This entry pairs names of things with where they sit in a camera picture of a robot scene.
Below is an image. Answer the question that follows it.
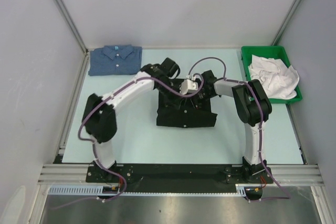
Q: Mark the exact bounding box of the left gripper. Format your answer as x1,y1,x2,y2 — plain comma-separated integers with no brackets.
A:
156,80,186,110

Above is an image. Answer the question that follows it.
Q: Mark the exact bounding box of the black long sleeve shirt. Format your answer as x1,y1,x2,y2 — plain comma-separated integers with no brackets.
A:
156,77,217,128

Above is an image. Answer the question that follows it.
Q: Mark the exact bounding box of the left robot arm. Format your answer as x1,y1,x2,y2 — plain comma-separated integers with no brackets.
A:
78,58,180,182

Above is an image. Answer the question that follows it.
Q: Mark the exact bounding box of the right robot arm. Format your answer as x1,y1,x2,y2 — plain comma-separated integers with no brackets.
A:
199,70,272,183

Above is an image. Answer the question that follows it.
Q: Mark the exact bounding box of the blue checkered folded shirt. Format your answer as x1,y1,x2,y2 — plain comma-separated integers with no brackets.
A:
88,45,142,77

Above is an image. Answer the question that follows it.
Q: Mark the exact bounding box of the white crumpled shirt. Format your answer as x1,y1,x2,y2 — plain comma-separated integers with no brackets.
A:
248,55,300,100

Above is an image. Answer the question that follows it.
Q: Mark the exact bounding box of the green plastic bin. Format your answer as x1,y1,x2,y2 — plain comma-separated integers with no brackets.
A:
241,46,302,104

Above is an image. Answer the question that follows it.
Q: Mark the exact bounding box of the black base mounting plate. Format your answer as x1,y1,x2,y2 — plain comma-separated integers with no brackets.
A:
86,163,274,194

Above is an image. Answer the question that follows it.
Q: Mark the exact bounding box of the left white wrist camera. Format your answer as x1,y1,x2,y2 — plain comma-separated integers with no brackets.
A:
180,79,198,95

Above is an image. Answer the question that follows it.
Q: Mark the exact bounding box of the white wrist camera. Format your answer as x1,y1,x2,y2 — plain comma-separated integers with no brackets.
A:
180,79,198,95
189,73,203,81

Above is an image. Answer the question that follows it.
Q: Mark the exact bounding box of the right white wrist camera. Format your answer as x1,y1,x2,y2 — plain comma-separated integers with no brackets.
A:
189,73,203,81

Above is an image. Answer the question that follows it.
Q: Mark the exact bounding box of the aluminium frame rail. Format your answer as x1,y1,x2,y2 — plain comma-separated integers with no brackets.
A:
38,164,324,186

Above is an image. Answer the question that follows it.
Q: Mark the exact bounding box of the slotted cable duct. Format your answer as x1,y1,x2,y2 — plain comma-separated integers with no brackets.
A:
48,185,246,197

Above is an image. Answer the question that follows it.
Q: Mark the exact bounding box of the left corner frame post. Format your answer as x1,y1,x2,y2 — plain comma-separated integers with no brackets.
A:
39,0,88,53

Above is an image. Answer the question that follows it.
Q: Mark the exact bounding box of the corner frame post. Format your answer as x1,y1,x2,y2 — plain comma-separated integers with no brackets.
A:
39,0,88,53
270,0,303,46

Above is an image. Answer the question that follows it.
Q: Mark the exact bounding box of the right corner frame post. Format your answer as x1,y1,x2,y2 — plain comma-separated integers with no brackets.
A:
270,0,303,46

